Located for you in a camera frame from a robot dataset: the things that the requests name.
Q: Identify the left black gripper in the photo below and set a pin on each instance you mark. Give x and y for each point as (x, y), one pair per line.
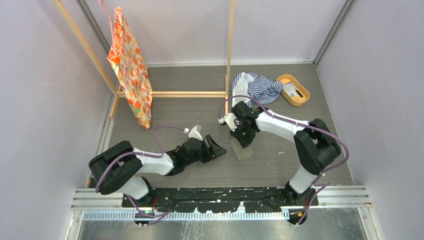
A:
(213, 151)

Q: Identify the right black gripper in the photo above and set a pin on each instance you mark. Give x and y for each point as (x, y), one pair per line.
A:
(245, 142)

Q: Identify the clear grey card holder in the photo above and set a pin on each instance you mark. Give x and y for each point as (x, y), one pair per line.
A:
(240, 152)

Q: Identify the yellow oval tray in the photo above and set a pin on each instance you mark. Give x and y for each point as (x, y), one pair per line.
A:
(304, 94)

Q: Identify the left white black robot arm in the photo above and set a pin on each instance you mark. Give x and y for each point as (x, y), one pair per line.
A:
(116, 169)

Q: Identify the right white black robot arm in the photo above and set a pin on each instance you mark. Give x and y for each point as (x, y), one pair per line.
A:
(316, 147)

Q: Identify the silver VIP card front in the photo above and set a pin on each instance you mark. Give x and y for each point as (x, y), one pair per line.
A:
(290, 89)

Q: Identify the blue white striped cloth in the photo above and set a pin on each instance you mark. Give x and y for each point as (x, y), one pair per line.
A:
(260, 88)

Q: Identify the orange floral cloth bag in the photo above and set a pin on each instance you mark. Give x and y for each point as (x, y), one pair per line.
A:
(131, 70)

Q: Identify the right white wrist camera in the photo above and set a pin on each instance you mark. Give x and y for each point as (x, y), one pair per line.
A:
(229, 120)

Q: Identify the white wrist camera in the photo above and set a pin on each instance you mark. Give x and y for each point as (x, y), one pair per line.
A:
(195, 133)
(229, 120)

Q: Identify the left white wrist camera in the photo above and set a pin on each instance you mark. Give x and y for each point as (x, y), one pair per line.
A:
(195, 133)

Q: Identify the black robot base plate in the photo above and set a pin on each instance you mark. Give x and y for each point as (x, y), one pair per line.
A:
(266, 199)

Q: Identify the wooden rack frame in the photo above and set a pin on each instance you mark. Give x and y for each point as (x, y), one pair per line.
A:
(116, 91)

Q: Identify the aluminium rail frame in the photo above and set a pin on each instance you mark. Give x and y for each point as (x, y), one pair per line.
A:
(342, 213)

